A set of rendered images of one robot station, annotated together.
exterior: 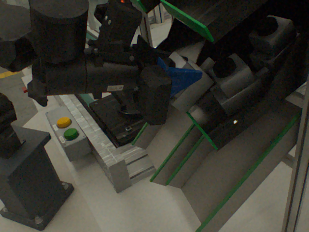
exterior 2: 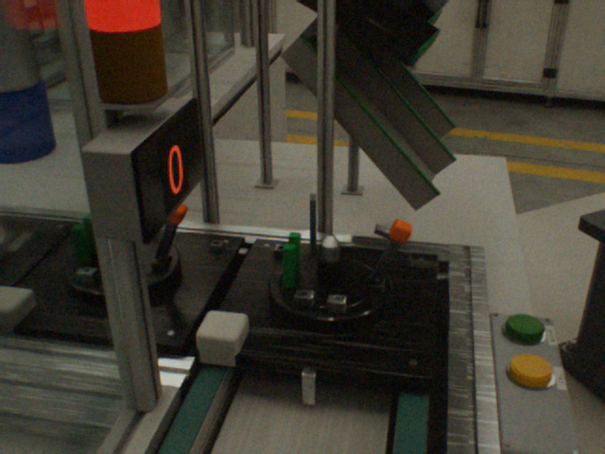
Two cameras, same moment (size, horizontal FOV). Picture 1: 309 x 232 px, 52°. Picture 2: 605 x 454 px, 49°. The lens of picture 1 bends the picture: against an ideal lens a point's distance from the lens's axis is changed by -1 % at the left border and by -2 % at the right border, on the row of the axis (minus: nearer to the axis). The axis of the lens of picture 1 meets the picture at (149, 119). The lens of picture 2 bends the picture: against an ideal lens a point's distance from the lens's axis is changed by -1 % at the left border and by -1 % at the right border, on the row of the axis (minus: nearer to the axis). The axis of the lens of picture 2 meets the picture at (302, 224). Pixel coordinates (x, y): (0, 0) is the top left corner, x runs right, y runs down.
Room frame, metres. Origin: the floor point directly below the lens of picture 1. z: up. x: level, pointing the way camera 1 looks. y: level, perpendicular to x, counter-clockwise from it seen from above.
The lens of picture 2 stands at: (1.33, 0.36, 1.40)
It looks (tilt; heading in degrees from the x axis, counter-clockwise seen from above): 28 degrees down; 215
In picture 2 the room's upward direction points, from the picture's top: 1 degrees counter-clockwise
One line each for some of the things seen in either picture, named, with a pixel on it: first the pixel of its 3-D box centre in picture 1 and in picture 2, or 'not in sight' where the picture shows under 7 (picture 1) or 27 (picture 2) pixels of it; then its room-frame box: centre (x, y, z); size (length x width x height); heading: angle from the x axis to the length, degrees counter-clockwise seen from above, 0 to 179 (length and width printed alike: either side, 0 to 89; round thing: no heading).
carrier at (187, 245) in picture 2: not in sight; (118, 244); (0.89, -0.21, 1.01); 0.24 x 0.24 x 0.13; 23
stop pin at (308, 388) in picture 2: not in sight; (309, 386); (0.91, 0.07, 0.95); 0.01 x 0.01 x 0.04; 23
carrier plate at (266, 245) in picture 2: (139, 107); (330, 303); (0.79, 0.02, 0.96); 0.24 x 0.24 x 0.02; 23
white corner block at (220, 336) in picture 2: not in sight; (222, 338); (0.92, -0.03, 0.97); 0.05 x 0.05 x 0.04; 23
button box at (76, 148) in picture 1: (67, 131); (525, 396); (0.79, 0.25, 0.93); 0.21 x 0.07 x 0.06; 23
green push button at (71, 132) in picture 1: (71, 135); (524, 331); (0.72, 0.23, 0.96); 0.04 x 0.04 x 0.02
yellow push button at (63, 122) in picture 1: (63, 123); (530, 373); (0.79, 0.25, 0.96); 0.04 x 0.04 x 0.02
